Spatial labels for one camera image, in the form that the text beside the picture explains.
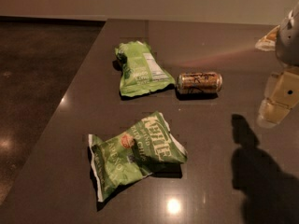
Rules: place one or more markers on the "green chip bag far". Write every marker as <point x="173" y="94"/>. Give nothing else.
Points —
<point x="140" y="72"/>

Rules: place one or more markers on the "green kettle chip bag near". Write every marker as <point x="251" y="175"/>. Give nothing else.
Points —
<point x="142" y="150"/>

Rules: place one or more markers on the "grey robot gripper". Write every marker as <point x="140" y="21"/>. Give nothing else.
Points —
<point x="289" y="42"/>

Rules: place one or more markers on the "orange soda can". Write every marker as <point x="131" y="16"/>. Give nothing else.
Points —
<point x="200" y="82"/>

